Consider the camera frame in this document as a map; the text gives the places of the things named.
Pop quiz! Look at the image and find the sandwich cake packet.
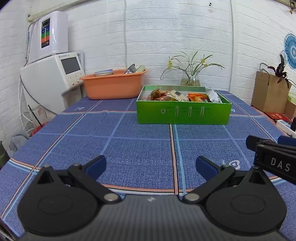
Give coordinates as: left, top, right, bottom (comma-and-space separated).
166, 90, 189, 102

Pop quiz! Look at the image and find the red box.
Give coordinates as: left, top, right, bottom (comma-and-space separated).
265, 112, 290, 122

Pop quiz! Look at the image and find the brown paper bag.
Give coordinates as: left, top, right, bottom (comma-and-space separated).
251, 63, 292, 114

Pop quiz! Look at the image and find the blue plaid tablecloth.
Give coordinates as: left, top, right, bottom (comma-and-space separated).
1, 92, 283, 237

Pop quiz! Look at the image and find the dark purple plant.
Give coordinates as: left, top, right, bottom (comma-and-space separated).
267, 54, 295, 89

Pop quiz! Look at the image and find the white crumpled snack bag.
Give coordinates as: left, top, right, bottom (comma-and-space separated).
205, 87, 222, 103

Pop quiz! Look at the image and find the orange snack packet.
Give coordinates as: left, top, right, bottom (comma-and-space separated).
187, 92, 209, 102

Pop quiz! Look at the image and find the green snack box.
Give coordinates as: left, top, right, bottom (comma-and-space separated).
137, 85, 232, 125

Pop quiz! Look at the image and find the orange plastic basin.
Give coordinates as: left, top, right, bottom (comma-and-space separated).
80, 69, 148, 99

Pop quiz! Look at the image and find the brown cookie packet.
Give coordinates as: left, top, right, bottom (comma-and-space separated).
147, 87, 162, 101

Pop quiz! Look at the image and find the glass vase with plant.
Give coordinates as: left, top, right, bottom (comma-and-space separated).
160, 50, 225, 86

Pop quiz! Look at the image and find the white machine with screen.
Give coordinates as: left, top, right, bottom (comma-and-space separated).
21, 52, 85, 116

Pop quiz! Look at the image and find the blue rimmed bowl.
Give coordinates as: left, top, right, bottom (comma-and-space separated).
94, 69, 114, 76

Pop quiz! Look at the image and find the green plate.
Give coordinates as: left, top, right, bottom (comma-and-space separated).
135, 65, 146, 73

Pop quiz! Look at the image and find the white water purifier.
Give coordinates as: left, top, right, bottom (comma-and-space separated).
28, 11, 69, 64

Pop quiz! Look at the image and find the blue round wall decoration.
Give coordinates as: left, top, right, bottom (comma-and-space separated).
284, 34, 296, 70

